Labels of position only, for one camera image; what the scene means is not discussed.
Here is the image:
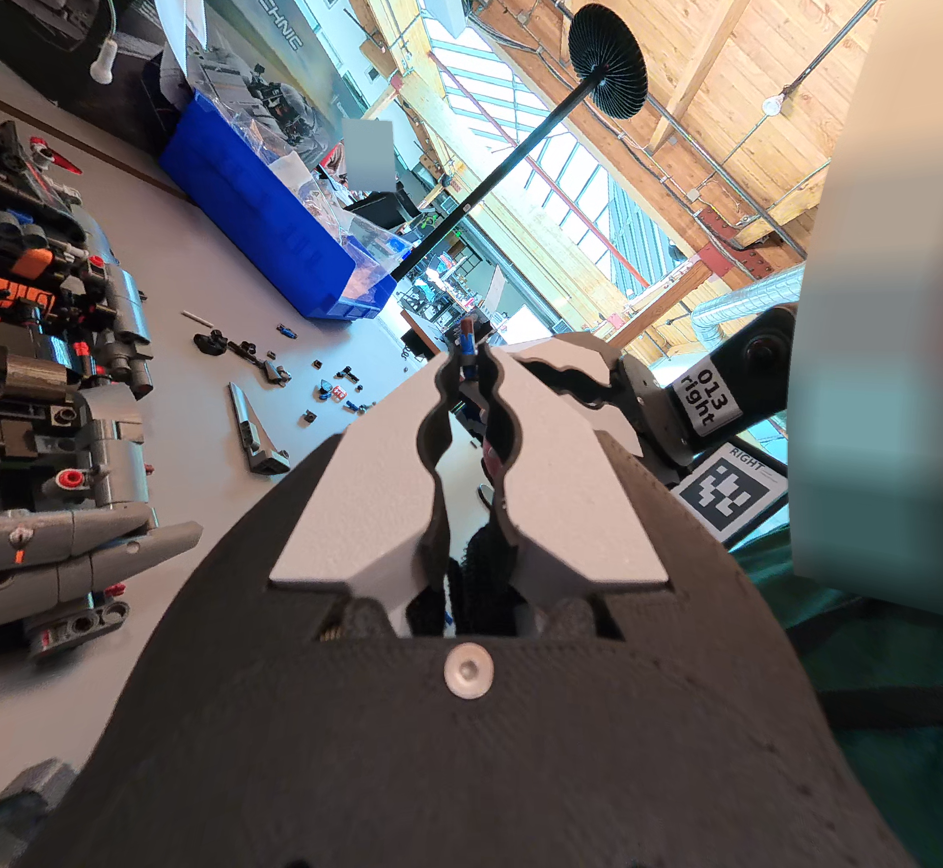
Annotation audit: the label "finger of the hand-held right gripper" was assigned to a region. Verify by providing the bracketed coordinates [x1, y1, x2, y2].
[508, 332, 625, 389]
[566, 395, 643, 458]

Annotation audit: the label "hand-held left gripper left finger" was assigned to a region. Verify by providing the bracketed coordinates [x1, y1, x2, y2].
[269, 352, 452, 635]

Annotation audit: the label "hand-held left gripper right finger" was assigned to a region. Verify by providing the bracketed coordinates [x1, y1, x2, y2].
[482, 346, 670, 633]

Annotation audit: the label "grey lego wing dark connector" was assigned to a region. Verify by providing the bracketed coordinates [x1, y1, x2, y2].
[227, 382, 293, 477]

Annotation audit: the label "grey black lego spaceship model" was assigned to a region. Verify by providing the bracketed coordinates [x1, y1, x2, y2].
[0, 120, 203, 663]

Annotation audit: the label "clear bags of lego parts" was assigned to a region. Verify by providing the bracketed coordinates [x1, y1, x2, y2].
[195, 87, 414, 302]

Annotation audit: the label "lego set box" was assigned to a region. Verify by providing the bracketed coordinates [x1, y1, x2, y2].
[0, 0, 369, 169]

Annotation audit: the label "black metal pole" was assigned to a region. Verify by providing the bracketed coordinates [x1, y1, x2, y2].
[390, 72, 599, 281]

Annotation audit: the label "black pleated ceiling disc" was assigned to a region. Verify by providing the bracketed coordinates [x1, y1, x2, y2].
[567, 2, 651, 122]

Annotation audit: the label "blue storage bin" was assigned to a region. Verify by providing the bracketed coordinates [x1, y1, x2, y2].
[158, 90, 414, 324]

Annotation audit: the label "silver ventilation duct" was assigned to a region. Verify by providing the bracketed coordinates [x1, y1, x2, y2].
[691, 262, 805, 342]

